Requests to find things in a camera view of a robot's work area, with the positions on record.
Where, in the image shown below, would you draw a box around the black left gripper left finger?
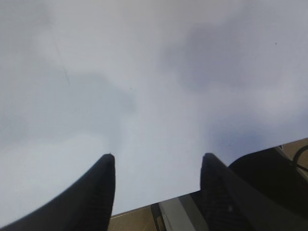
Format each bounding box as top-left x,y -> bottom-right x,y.
2,154 -> 116,231

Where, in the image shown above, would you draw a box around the black floor cable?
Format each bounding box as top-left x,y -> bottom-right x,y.
291,144 -> 308,173

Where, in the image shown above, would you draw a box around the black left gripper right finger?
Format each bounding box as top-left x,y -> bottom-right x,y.
200,152 -> 308,231

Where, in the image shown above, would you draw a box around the white table frame leg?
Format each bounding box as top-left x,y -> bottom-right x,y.
151,194 -> 209,231

